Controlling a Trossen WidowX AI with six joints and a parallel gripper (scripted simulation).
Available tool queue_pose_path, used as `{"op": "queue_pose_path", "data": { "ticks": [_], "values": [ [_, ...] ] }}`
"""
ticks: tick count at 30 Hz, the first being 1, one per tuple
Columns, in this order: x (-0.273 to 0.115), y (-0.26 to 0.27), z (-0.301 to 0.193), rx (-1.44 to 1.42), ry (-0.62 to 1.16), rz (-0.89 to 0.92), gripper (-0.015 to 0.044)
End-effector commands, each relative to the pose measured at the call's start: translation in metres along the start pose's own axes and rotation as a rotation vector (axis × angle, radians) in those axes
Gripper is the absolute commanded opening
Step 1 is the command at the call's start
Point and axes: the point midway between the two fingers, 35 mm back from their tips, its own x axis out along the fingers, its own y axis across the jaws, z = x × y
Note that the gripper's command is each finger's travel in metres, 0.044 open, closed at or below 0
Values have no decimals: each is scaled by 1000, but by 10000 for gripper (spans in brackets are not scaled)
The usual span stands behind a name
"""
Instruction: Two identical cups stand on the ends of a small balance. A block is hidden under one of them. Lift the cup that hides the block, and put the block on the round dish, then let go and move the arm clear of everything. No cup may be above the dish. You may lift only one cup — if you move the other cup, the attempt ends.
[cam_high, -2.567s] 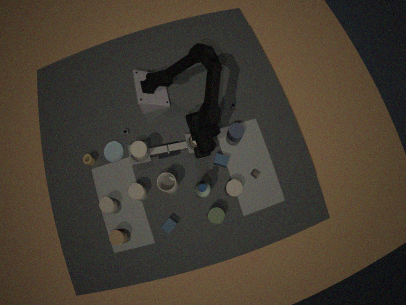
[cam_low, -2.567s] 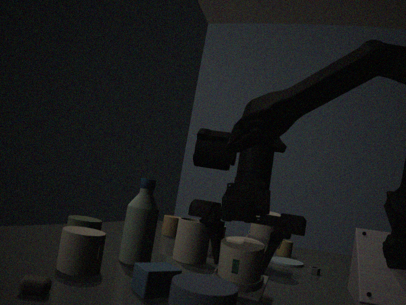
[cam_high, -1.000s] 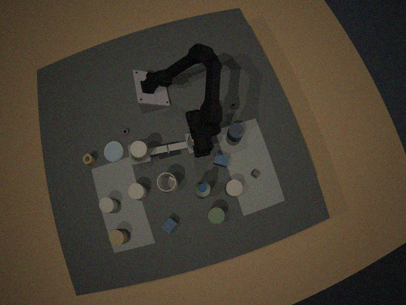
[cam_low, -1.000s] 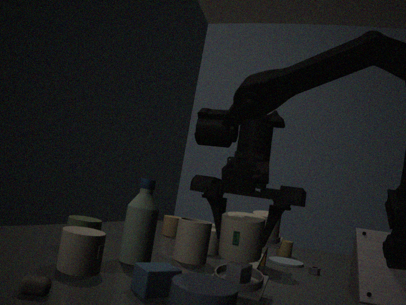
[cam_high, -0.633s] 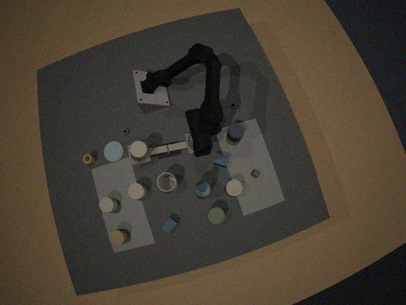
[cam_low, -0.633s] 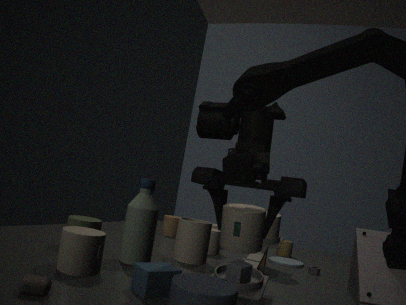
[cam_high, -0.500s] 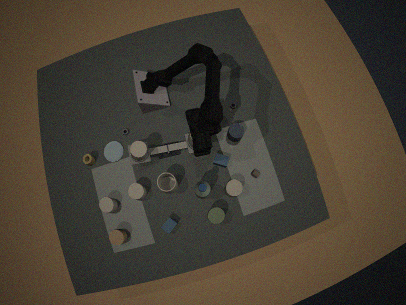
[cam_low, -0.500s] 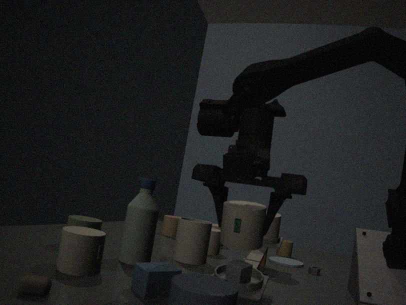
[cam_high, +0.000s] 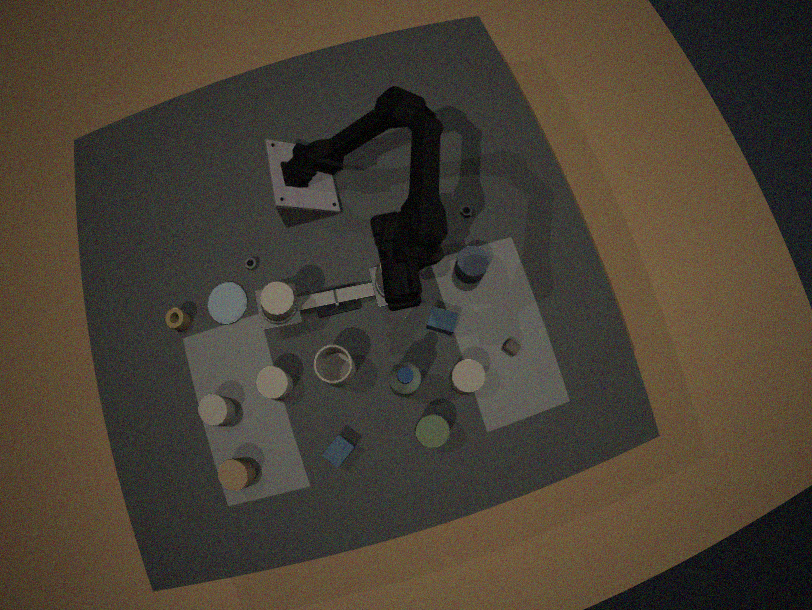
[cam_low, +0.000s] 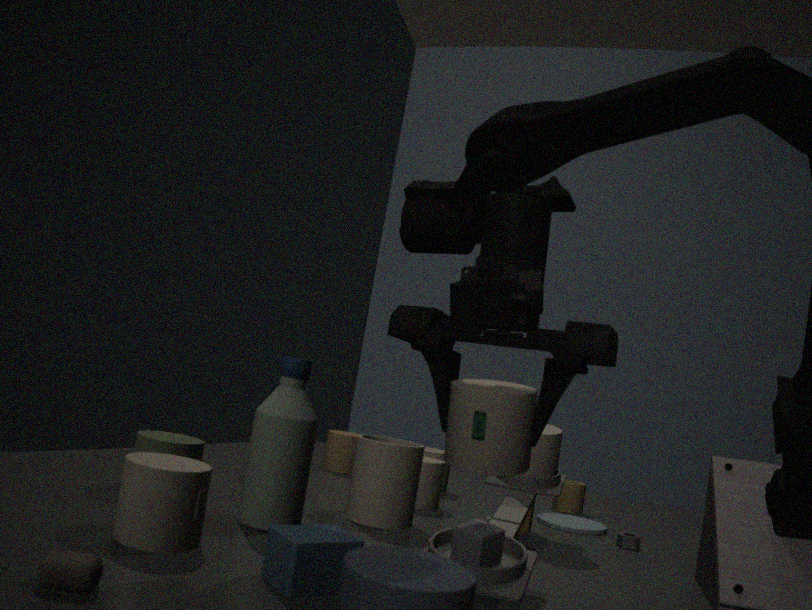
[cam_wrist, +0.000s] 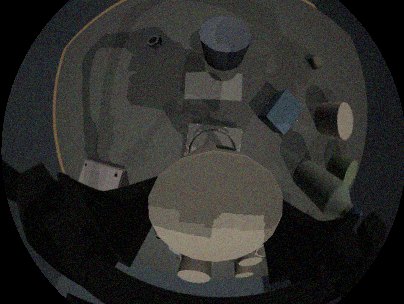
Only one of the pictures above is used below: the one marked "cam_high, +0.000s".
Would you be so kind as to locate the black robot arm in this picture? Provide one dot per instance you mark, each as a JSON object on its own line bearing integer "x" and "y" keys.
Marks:
{"x": 410, "y": 239}

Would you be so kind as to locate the dark bottle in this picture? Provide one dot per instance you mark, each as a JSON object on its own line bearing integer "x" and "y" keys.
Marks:
{"x": 404, "y": 379}

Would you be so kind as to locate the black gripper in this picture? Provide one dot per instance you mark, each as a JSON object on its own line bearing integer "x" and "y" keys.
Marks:
{"x": 376, "y": 225}

